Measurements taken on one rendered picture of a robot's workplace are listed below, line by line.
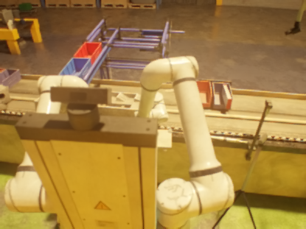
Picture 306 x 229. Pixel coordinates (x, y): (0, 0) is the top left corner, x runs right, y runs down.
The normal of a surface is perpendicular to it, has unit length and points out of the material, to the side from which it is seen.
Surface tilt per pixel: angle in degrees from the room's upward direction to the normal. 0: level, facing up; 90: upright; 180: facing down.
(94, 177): 90
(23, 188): 23
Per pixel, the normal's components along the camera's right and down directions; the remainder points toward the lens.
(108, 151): -0.08, 0.60
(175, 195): -0.14, -0.70
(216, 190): 0.16, -0.25
